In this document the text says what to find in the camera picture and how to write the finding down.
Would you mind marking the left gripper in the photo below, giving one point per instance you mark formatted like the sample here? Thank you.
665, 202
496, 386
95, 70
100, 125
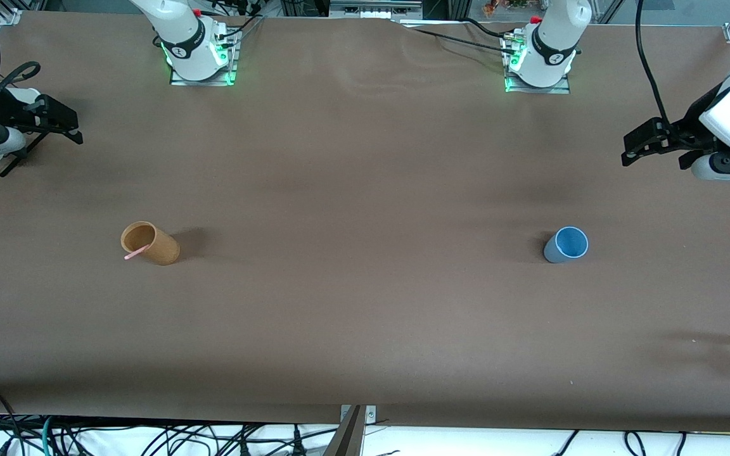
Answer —
687, 130

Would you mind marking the blue cup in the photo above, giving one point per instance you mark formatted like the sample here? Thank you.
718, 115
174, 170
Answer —
566, 246

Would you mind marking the pink chopstick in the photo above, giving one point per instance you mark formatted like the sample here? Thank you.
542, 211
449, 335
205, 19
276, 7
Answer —
134, 254

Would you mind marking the brown wooden cup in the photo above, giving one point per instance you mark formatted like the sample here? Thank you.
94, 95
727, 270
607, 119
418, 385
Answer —
161, 248

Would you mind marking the silver control box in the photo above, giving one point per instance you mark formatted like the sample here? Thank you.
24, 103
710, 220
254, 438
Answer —
374, 7

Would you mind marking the brown table cloth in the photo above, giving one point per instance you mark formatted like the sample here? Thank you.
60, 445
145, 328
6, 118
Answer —
365, 304

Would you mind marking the brown pole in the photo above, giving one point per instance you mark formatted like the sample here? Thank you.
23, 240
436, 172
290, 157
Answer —
347, 437

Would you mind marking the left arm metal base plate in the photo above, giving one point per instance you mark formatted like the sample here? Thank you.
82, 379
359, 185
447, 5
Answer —
561, 88

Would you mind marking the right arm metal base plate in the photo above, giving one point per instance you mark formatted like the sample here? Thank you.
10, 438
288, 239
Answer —
232, 63

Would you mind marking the metal table bracket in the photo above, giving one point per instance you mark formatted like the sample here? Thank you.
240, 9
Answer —
370, 413

